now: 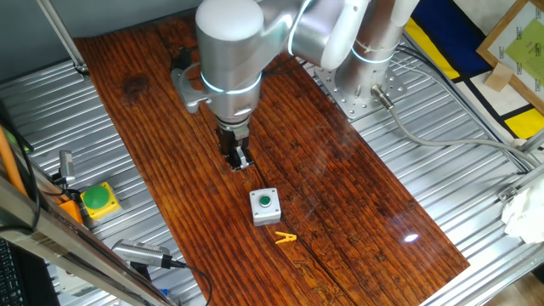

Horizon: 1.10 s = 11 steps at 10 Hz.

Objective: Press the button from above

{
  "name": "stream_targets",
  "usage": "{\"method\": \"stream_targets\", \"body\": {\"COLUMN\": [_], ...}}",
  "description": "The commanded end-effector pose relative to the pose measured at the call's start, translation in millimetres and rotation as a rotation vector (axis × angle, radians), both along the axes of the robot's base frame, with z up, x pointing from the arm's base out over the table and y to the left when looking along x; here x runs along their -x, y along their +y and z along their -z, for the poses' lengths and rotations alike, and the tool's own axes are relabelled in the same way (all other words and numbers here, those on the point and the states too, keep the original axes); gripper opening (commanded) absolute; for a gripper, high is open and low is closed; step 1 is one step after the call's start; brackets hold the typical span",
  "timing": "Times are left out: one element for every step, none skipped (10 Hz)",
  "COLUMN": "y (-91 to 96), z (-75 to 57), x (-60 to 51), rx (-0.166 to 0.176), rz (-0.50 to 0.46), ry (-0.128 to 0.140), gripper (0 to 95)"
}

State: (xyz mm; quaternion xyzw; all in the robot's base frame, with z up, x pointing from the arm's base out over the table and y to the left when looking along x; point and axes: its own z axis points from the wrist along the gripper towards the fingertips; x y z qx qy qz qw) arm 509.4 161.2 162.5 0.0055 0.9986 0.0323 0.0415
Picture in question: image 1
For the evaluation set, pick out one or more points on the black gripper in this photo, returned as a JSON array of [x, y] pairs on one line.
[[231, 136]]

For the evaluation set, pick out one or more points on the grey box green push button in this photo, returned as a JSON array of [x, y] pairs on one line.
[[265, 212]]

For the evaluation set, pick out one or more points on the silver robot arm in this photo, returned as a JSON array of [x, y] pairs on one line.
[[229, 55]]

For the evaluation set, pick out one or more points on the yellow box green mushroom button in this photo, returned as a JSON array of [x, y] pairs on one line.
[[95, 197]]

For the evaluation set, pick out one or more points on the grey box small red button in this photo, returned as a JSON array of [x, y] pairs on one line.
[[74, 282]]

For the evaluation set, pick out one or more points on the yellow clothespin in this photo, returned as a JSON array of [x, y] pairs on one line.
[[284, 239]]

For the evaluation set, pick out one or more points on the brown wooden board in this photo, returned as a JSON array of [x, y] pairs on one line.
[[361, 191]]

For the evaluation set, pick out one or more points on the orange plastic block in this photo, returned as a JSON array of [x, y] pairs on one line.
[[70, 210]]

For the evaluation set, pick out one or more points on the aluminium pole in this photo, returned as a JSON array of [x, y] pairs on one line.
[[59, 32]]

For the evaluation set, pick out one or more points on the orange pole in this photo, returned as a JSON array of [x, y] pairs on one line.
[[10, 166]]

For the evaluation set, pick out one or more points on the colourful block pattern mat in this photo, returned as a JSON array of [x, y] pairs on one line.
[[446, 34]]

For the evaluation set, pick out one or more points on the black keyboard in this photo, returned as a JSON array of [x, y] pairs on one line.
[[8, 276]]

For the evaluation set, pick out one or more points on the small wooden block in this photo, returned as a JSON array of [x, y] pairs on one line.
[[498, 77]]

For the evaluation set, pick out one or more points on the white paper sheet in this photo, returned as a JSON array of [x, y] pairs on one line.
[[480, 13]]

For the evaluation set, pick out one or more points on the white crumpled cloth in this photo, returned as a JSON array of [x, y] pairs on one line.
[[525, 212]]

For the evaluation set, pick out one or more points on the black wrist camera grey bracket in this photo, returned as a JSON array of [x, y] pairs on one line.
[[187, 93]]

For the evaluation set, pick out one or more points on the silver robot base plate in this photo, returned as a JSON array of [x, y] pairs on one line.
[[355, 108]]

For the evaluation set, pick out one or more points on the silver depth camera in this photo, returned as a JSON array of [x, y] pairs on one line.
[[66, 166], [140, 253]]

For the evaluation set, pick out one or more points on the aluminium frame beam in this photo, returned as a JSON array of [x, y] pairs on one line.
[[64, 251]]

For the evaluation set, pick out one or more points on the metal corner bracket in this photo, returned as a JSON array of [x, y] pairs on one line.
[[507, 193]]

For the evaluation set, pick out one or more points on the wooden picture frame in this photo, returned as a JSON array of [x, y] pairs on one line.
[[527, 51]]

